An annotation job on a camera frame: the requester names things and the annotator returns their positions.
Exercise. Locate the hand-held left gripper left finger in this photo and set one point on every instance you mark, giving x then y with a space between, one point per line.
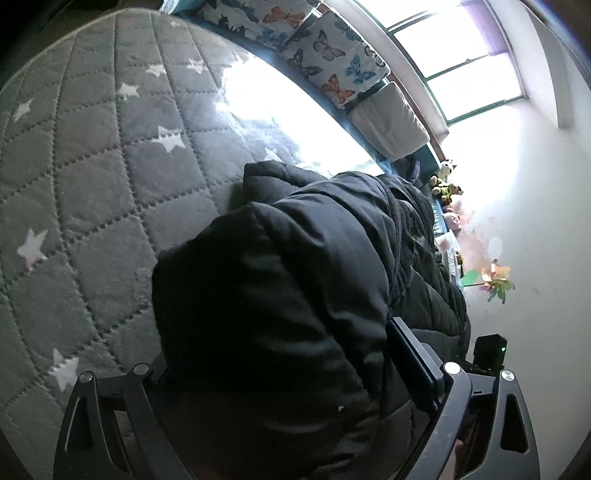
138 401

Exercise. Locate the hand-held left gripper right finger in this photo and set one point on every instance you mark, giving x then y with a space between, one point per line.
413 364

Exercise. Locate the black puffer jacket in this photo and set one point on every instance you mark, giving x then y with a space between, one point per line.
277 300

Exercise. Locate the colourful pinwheel toy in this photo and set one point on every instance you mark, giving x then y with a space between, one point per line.
494 281

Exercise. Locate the group of stuffed toys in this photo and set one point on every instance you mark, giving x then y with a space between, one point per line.
445 184

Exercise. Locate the blue bed sheet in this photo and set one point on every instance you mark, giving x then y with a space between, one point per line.
378 159

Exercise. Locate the grey quilted star blanket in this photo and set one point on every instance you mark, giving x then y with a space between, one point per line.
106 184

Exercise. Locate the plain grey pillow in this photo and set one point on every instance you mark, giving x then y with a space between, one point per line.
392 120

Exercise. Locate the window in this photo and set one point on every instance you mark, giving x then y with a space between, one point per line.
443 50

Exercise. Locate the butterfly print pillow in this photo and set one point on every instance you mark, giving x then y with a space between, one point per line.
268 18
337 60

